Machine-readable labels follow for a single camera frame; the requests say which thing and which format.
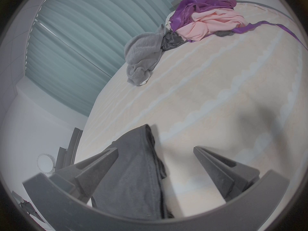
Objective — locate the blue-green curtain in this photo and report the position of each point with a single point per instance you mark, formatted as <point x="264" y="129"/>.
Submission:
<point x="108" y="15"/>
<point x="67" y="76"/>

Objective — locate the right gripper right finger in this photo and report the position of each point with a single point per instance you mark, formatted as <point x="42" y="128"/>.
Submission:
<point x="221" y="174"/>

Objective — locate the black chest of drawers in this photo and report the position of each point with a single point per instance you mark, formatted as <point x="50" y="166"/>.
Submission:
<point x="75" y="145"/>

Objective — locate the round white mirror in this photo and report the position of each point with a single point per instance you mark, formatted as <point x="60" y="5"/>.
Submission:
<point x="45" y="163"/>

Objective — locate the bed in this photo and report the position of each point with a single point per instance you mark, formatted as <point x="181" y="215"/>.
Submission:
<point x="216" y="92"/>

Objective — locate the black T-shirt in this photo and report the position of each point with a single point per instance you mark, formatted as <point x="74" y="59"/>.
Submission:
<point x="134" y="177"/>

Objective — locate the black garment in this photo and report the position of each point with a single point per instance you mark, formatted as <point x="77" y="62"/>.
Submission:
<point x="172" y="41"/>

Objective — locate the grey sweater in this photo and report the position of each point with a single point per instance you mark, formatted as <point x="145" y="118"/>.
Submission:
<point x="144" y="49"/>

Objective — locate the white printed pillow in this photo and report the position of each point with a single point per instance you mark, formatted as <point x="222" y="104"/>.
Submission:
<point x="169" y="18"/>

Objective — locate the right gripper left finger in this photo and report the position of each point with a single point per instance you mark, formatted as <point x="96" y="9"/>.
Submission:
<point x="91" y="174"/>

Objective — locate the pink garment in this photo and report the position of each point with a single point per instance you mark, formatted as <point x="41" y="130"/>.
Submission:
<point x="211" y="20"/>

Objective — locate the purple satin garment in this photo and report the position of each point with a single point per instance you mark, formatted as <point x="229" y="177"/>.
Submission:
<point x="187" y="8"/>

